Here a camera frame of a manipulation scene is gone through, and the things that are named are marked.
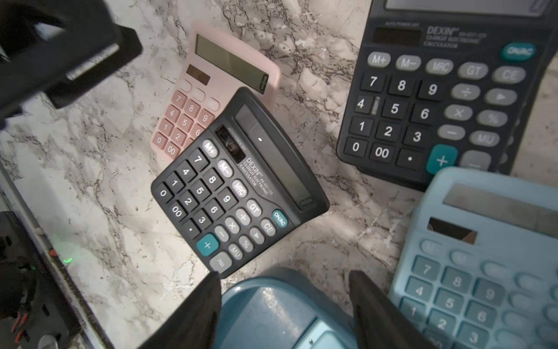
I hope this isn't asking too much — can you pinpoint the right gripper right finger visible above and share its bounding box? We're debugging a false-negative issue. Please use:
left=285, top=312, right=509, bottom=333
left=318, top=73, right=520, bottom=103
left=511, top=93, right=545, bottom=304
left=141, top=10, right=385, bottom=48
left=349, top=270, right=434, bottom=349

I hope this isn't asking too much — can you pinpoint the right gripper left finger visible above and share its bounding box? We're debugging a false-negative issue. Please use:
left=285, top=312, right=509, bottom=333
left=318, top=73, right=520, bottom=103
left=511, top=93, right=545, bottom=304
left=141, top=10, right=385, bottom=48
left=140, top=272, right=222, bottom=349

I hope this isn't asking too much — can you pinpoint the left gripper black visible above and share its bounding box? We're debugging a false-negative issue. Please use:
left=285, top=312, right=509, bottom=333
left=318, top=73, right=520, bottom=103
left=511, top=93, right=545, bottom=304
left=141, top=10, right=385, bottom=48
left=1, top=1, right=142, bottom=126

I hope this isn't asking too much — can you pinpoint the light blue calculator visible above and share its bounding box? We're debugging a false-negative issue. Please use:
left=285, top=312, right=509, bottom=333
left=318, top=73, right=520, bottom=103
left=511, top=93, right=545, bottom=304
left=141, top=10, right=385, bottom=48
left=389, top=167, right=557, bottom=348

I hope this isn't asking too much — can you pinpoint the black calculator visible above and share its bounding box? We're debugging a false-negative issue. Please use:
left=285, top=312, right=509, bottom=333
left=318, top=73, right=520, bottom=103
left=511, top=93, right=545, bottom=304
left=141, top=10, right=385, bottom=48
left=337, top=1, right=557, bottom=191
left=151, top=87, right=330, bottom=279

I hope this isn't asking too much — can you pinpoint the pink calculator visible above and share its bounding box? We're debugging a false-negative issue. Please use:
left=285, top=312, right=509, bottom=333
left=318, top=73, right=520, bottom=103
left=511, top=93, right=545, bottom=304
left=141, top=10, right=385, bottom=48
left=150, top=22, right=281, bottom=164

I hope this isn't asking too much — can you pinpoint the dark teal storage tray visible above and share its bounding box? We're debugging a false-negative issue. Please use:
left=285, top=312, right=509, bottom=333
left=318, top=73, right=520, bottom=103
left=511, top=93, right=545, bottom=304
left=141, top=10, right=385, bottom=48
left=214, top=267, right=357, bottom=348

